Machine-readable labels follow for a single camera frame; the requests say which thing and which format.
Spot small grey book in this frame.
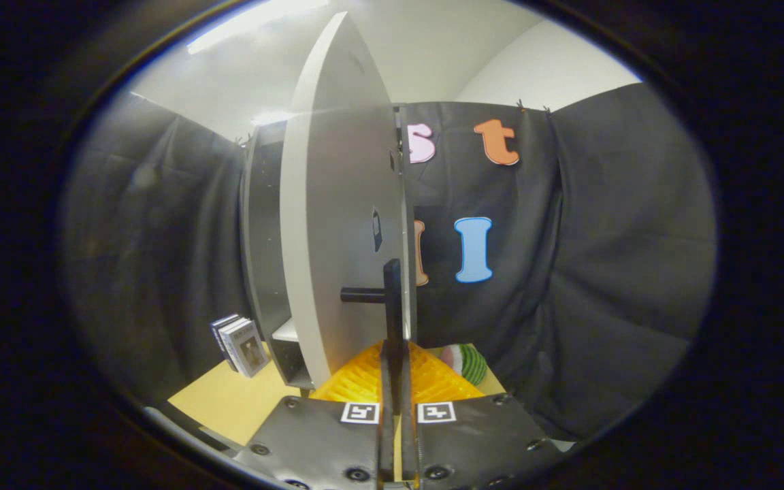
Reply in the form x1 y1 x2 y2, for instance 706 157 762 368
229 318 271 379
210 313 240 355
218 316 250 372

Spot watermelon slice toy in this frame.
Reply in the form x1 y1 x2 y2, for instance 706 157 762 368
441 344 489 387

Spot white shoe cabinet door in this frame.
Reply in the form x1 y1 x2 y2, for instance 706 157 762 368
280 10 421 416

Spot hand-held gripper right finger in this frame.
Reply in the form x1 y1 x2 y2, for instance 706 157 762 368
400 340 566 490

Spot black backdrop cloth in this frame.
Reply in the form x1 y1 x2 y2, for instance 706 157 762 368
59 82 718 443

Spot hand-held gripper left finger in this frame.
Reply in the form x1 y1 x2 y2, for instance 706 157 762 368
232 340 396 490

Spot grey shoe cabinet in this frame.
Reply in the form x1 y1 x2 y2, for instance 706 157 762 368
239 121 318 392

